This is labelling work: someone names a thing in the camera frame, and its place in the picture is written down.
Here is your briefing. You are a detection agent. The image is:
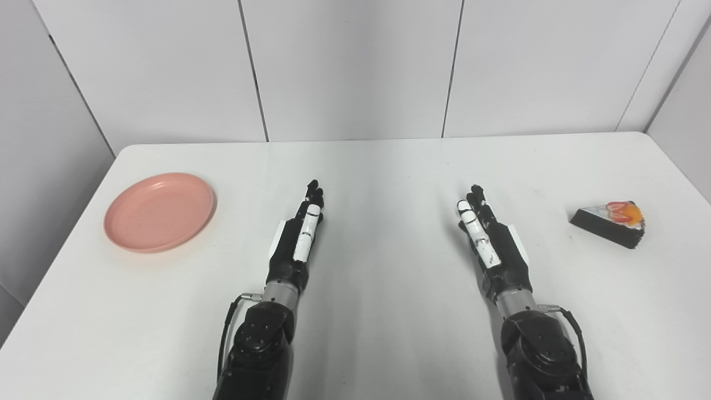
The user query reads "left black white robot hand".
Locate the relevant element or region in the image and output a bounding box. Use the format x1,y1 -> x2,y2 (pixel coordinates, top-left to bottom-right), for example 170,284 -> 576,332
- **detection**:
266,179 -> 325,295

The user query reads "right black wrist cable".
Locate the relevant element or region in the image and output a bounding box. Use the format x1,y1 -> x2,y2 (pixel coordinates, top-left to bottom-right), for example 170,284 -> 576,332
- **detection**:
539,303 -> 589,384

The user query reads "chocolate cake slice with fruit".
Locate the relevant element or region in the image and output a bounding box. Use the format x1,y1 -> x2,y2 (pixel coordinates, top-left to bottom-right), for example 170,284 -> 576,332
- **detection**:
570,201 -> 646,249

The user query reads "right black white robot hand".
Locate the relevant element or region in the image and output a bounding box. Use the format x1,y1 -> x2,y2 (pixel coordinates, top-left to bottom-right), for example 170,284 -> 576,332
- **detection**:
457,184 -> 534,303

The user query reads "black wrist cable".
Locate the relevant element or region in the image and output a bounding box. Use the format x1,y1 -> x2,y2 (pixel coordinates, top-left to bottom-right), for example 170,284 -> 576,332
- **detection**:
539,303 -> 589,384
217,293 -> 263,384

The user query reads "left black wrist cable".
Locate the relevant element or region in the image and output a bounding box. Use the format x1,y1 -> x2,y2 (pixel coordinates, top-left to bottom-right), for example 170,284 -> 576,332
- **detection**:
217,293 -> 263,384

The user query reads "pink round plate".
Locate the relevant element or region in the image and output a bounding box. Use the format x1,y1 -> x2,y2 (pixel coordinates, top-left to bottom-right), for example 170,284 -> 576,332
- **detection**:
103,172 -> 216,253

